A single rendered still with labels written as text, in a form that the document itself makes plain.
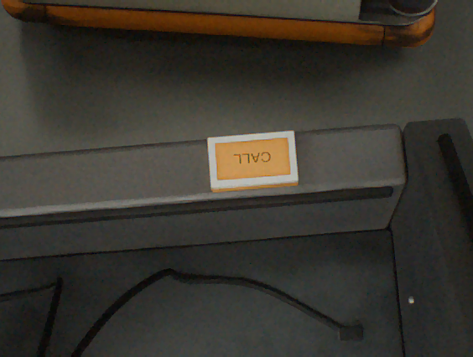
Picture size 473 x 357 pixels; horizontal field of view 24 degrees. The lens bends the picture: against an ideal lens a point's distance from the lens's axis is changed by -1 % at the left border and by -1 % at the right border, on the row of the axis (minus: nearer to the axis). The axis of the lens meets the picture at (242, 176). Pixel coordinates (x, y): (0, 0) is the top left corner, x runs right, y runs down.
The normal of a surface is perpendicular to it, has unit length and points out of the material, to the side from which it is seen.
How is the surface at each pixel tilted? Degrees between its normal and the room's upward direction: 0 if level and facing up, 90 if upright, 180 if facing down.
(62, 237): 90
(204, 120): 0
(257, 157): 0
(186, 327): 0
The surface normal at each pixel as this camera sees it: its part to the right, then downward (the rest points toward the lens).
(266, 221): 0.07, 0.96
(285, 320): -0.04, -0.25
